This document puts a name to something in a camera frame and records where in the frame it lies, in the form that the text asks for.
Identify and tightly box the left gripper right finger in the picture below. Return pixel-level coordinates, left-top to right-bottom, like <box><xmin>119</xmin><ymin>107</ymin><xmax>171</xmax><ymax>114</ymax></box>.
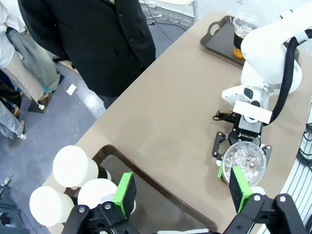
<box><xmin>226</xmin><ymin>165</ymin><xmax>308</xmax><ymax>234</ymax></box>

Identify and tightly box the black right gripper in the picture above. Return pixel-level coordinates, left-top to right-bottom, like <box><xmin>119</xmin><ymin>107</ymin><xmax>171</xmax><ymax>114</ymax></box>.
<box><xmin>211</xmin><ymin>117</ymin><xmax>273</xmax><ymax>178</ymax></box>

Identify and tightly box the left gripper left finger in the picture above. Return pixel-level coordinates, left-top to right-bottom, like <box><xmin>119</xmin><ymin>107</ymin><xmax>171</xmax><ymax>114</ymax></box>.
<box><xmin>60</xmin><ymin>172</ymin><xmax>138</xmax><ymax>234</ymax></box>

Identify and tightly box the clear plastic iced coffee cup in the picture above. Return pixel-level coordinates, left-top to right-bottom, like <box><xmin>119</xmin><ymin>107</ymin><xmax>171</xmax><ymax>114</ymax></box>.
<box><xmin>232</xmin><ymin>15</ymin><xmax>259</xmax><ymax>59</ymax></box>
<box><xmin>220</xmin><ymin>140</ymin><xmax>268</xmax><ymax>187</ymax></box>

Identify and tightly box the white paper cup black sleeve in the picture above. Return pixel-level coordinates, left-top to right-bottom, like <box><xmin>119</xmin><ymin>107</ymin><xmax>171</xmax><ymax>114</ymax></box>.
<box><xmin>52</xmin><ymin>145</ymin><xmax>112</xmax><ymax>188</ymax></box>
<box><xmin>77</xmin><ymin>178</ymin><xmax>137</xmax><ymax>215</ymax></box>
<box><xmin>29</xmin><ymin>185</ymin><xmax>75</xmax><ymax>227</ymax></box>

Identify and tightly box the dark brown plastic tray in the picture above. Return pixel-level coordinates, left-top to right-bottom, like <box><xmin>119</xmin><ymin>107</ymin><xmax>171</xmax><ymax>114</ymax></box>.
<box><xmin>92</xmin><ymin>144</ymin><xmax>218</xmax><ymax>234</ymax></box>
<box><xmin>199</xmin><ymin>15</ymin><xmax>300</xmax><ymax>68</ymax></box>

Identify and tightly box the white paper scrap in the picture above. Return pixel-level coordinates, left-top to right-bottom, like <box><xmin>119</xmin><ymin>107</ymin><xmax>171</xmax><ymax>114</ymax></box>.
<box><xmin>65</xmin><ymin>83</ymin><xmax>78</xmax><ymax>95</ymax></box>

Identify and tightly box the person in black cardigan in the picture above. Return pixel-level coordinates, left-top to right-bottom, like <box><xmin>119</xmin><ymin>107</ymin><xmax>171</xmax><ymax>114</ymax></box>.
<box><xmin>17</xmin><ymin>0</ymin><xmax>156</xmax><ymax>109</ymax></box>

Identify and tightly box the person in grey trousers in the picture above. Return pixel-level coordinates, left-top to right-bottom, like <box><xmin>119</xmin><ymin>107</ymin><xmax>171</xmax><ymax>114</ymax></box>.
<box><xmin>0</xmin><ymin>0</ymin><xmax>46</xmax><ymax>104</ymax></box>

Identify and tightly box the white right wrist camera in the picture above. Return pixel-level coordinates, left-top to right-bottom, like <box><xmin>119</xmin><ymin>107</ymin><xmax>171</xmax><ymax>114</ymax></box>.
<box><xmin>233</xmin><ymin>99</ymin><xmax>273</xmax><ymax>125</ymax></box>

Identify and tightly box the black camera cable loop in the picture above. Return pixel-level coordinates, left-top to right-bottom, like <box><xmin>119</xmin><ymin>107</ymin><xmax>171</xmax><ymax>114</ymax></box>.
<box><xmin>213</xmin><ymin>109</ymin><xmax>241</xmax><ymax>122</ymax></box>

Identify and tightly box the aluminium frame rail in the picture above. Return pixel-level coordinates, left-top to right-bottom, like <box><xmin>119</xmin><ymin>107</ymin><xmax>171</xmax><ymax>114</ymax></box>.
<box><xmin>258</xmin><ymin>156</ymin><xmax>312</xmax><ymax>234</ymax></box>

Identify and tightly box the black cable bundle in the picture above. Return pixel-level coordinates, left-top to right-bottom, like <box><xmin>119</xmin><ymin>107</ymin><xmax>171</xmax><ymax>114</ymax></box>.
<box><xmin>296</xmin><ymin>121</ymin><xmax>312</xmax><ymax>171</ymax></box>

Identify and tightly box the black shelf frame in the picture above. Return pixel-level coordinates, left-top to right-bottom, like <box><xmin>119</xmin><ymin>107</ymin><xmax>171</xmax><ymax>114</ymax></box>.
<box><xmin>0</xmin><ymin>185</ymin><xmax>31</xmax><ymax>234</ymax></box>

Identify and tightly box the black floor cable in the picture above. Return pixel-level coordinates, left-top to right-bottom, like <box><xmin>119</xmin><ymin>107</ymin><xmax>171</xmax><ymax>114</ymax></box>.
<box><xmin>142</xmin><ymin>0</ymin><xmax>187</xmax><ymax>44</ymax></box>

